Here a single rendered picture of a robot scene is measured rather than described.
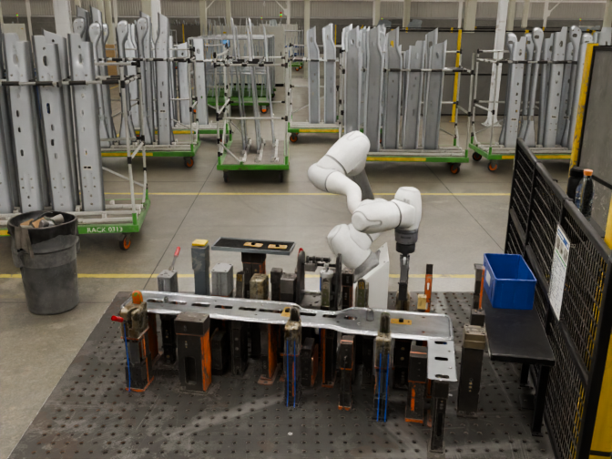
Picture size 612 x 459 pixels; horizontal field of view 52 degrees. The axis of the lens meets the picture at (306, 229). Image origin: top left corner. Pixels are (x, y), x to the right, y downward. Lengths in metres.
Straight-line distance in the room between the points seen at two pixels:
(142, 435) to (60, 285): 2.79
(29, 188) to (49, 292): 1.91
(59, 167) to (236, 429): 4.63
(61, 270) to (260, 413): 2.86
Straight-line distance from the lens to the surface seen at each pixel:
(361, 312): 2.63
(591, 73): 5.33
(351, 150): 2.81
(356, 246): 3.26
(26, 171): 6.78
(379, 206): 2.28
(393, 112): 9.96
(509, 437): 2.53
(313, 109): 12.11
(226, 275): 2.76
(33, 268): 5.08
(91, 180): 6.64
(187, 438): 2.45
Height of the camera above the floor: 2.14
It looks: 18 degrees down
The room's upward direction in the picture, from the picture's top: straight up
